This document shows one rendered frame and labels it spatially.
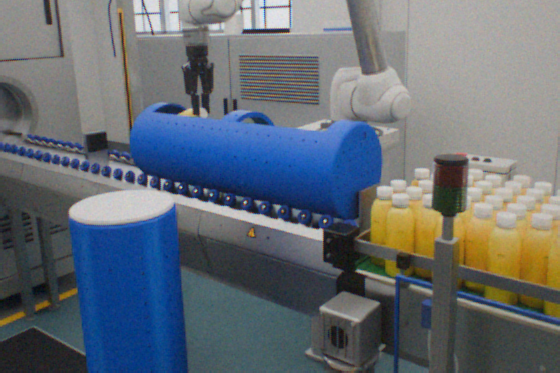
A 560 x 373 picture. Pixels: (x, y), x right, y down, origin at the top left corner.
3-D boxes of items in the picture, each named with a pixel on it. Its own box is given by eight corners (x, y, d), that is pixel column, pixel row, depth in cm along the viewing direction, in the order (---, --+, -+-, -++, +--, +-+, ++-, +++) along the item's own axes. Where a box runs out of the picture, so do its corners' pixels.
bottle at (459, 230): (426, 287, 131) (429, 212, 126) (438, 276, 136) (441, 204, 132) (456, 295, 127) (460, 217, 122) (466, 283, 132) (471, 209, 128)
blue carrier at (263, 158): (191, 166, 227) (183, 96, 219) (384, 203, 174) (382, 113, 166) (134, 186, 206) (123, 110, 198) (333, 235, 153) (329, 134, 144)
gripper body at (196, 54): (198, 44, 194) (200, 71, 197) (179, 45, 188) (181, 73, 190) (213, 44, 190) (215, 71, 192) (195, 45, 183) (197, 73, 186)
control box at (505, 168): (450, 182, 179) (451, 151, 176) (515, 192, 167) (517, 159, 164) (437, 190, 171) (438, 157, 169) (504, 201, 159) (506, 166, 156)
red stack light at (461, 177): (440, 176, 108) (441, 157, 107) (473, 181, 104) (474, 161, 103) (426, 184, 103) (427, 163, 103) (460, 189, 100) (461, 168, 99)
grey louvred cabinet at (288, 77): (187, 193, 521) (176, 34, 487) (400, 240, 395) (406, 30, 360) (141, 209, 480) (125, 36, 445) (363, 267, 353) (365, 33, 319)
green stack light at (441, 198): (439, 201, 109) (440, 177, 108) (471, 207, 106) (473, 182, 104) (425, 210, 105) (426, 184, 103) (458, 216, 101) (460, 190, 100)
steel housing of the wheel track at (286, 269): (43, 195, 310) (35, 134, 301) (398, 307, 177) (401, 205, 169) (-10, 209, 288) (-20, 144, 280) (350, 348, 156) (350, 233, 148)
